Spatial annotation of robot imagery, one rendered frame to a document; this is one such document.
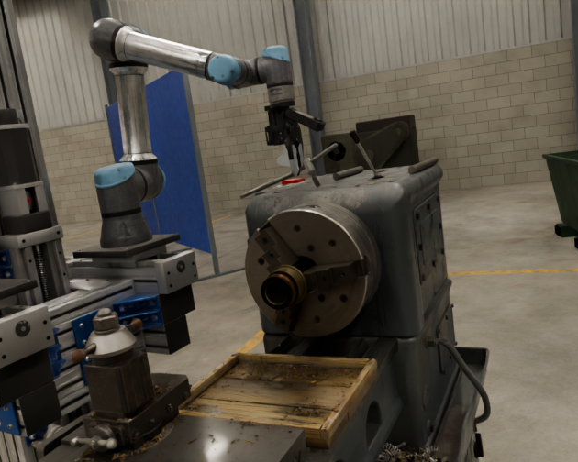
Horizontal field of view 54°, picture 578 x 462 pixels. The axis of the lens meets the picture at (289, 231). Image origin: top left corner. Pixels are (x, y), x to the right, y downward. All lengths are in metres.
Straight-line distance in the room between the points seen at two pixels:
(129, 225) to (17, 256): 0.31
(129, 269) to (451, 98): 9.90
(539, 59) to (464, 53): 1.27
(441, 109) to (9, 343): 10.37
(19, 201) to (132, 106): 0.45
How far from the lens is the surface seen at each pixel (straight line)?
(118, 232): 1.68
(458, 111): 11.19
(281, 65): 1.63
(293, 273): 1.23
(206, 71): 1.56
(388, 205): 1.40
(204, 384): 1.29
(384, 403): 1.44
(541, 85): 11.14
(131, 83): 1.81
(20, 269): 1.61
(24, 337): 1.32
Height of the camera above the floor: 1.40
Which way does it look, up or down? 9 degrees down
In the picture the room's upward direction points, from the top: 8 degrees counter-clockwise
